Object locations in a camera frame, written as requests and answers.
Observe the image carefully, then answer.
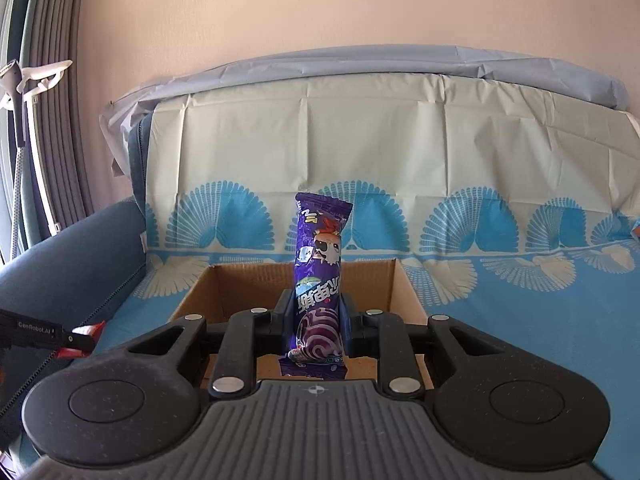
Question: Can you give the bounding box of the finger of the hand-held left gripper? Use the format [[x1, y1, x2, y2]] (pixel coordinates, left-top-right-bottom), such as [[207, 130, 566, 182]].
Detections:
[[0, 309, 97, 357]]

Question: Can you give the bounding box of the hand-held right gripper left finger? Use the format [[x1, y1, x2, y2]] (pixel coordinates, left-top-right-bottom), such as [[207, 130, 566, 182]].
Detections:
[[125, 289, 293, 400]]

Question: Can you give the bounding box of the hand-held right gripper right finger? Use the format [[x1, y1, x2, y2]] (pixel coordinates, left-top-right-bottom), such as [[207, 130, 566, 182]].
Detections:
[[340, 294, 506, 396]]

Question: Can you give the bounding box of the brown cardboard box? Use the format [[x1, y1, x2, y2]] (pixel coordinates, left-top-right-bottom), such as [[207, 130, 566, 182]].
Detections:
[[167, 258, 433, 391]]

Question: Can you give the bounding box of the red snack packet white label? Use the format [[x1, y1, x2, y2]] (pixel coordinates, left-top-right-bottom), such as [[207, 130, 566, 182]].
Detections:
[[52, 321, 108, 359]]

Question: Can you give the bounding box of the purple snack packet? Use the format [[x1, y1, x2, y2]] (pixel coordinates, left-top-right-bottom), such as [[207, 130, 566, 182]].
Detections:
[[280, 191, 353, 378]]

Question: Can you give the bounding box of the blue cream printed sheet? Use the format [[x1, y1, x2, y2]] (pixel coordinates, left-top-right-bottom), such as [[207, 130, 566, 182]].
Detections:
[[95, 72, 640, 480]]

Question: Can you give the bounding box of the white garment steamer stand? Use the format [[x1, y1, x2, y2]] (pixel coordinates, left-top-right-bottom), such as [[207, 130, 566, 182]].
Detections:
[[0, 59, 74, 261]]

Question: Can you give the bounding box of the grey blue cover sheet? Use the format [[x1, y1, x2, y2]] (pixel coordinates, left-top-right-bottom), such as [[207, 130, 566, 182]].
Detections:
[[99, 45, 630, 176]]

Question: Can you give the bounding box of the grey curtain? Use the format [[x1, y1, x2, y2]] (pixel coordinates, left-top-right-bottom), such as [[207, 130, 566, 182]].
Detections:
[[0, 0, 96, 261]]

